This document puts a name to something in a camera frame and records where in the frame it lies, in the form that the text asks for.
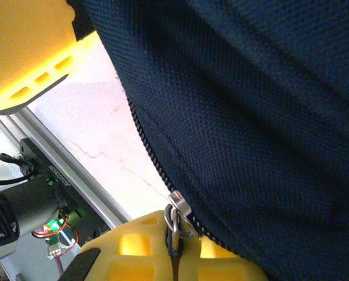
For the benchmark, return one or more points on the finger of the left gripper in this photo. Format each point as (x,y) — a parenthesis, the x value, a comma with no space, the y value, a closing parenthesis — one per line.
(22,44)

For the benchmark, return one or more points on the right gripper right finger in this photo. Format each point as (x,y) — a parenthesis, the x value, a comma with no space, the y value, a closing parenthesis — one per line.
(215,263)

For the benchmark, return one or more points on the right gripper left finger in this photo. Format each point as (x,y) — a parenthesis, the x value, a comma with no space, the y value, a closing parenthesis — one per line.
(110,248)

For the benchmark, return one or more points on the navy blue backpack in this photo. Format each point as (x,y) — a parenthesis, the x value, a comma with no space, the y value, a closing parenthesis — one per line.
(250,117)

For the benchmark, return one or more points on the aluminium frame rail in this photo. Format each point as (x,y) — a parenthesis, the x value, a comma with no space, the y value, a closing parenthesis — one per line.
(89,187)

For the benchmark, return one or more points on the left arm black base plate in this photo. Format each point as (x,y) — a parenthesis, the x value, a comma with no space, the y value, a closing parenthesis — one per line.
(60,178)

